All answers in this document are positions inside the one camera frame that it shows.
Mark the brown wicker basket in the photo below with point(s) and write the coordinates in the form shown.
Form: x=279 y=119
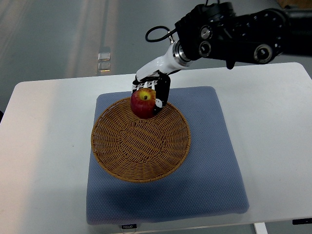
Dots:
x=140 y=150

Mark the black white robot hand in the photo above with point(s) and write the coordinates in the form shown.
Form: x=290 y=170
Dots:
x=155 y=74

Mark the metal floor plate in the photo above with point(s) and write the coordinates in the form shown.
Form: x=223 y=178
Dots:
x=104 y=62

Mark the blue grey cushion mat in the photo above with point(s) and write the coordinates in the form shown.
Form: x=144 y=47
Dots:
x=208 y=182

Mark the black label tag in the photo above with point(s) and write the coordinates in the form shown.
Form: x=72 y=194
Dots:
x=129 y=226

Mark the white table leg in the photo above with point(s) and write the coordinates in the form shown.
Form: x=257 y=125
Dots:
x=260 y=228

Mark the black table bracket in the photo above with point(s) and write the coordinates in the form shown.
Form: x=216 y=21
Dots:
x=302 y=221

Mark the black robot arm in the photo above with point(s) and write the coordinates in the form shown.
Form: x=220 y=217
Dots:
x=215 y=32

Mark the red apple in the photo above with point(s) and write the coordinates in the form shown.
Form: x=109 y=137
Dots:
x=143 y=102

